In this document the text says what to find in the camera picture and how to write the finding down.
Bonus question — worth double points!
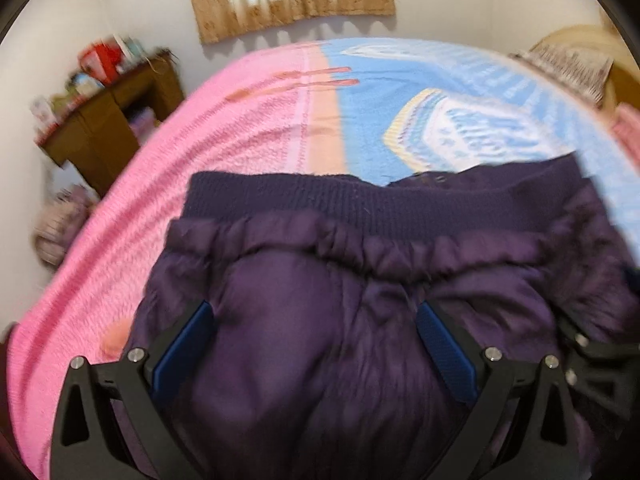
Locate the purple puffer jacket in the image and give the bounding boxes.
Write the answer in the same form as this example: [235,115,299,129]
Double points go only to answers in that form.
[127,155,639,479]

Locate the folded pink blanket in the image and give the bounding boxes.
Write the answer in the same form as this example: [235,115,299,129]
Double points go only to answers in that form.
[612,103,640,159]

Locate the cream wooden headboard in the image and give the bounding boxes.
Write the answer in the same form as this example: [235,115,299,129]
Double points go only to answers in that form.
[535,25,640,112]

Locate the patterned grey pillow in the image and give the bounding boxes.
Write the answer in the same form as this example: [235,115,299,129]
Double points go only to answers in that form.
[511,44,614,107]

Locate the brown wooden desk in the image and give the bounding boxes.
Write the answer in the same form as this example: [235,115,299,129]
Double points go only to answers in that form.
[36,49,184,196]

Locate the pink and blue bedspread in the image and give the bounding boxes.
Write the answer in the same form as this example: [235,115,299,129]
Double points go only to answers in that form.
[8,38,639,479]

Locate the red box on desk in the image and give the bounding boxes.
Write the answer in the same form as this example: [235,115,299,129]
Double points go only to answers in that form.
[78,42,124,84]

